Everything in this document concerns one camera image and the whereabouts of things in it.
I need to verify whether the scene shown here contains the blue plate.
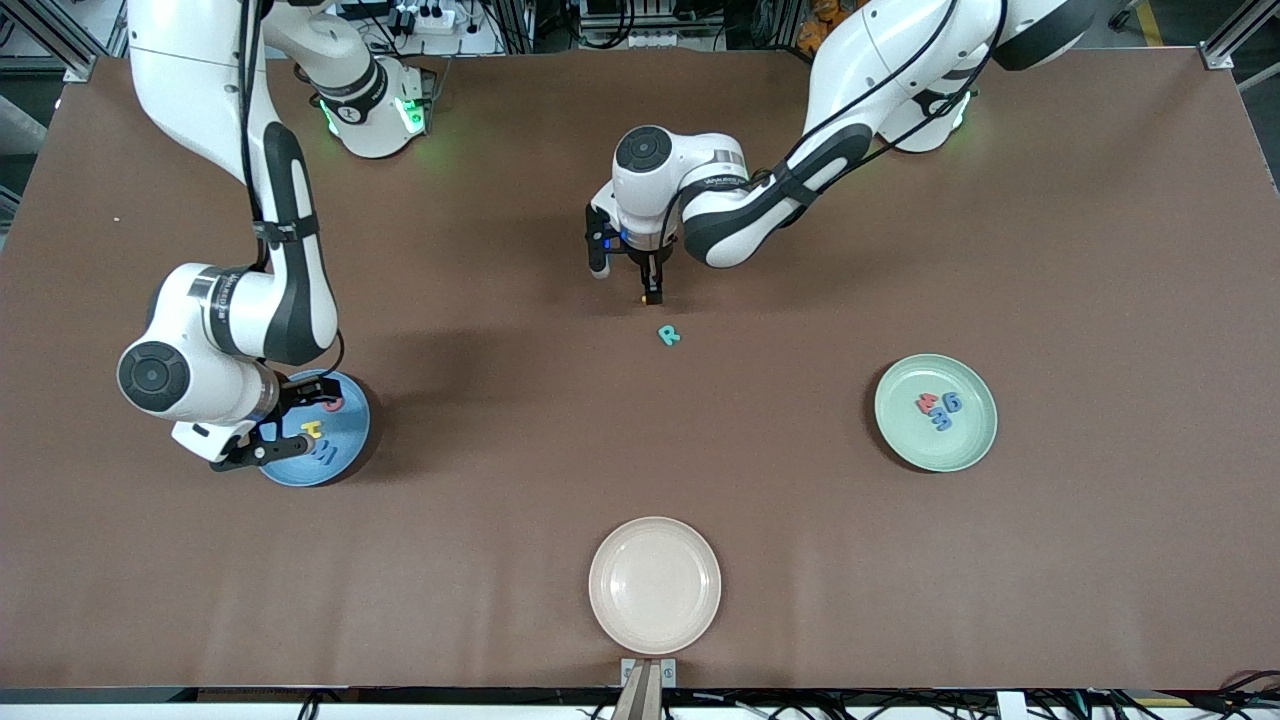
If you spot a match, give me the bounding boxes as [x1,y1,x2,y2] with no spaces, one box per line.
[258,369,372,488]

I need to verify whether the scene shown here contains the beige plate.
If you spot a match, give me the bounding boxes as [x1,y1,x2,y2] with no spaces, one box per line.
[588,516,723,657]

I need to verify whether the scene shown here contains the green plate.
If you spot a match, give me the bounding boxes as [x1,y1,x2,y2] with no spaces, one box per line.
[874,353,999,474]

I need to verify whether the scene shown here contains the orange packaged snacks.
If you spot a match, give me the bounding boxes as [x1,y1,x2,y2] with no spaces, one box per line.
[797,0,851,53]

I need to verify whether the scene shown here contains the white power strip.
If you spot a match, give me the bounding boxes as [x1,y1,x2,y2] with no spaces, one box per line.
[385,3,458,35]

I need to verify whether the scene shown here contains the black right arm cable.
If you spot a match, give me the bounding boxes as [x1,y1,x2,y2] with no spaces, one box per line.
[236,0,346,381]

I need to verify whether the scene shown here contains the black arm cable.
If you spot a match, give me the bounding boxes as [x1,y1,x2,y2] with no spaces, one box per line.
[740,0,1006,201]
[236,0,346,381]

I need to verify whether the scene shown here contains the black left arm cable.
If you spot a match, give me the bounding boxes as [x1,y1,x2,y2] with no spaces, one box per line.
[740,0,1006,201]

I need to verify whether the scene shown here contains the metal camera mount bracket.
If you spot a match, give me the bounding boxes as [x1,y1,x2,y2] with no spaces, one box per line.
[619,657,678,720]

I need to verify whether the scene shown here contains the black floor cable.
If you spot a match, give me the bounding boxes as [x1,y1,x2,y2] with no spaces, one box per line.
[1215,668,1280,706]

